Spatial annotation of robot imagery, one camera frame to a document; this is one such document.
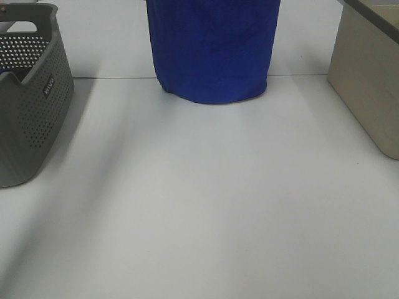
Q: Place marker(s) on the blue microfibre towel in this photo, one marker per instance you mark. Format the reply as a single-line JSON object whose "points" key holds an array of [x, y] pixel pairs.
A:
{"points": [[212, 52]]}

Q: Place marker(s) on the grey perforated plastic basket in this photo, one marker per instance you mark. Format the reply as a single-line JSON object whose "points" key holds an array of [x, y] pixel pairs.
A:
{"points": [[36, 90]]}

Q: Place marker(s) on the beige storage box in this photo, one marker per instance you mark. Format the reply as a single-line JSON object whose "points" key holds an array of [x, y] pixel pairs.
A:
{"points": [[364, 69]]}

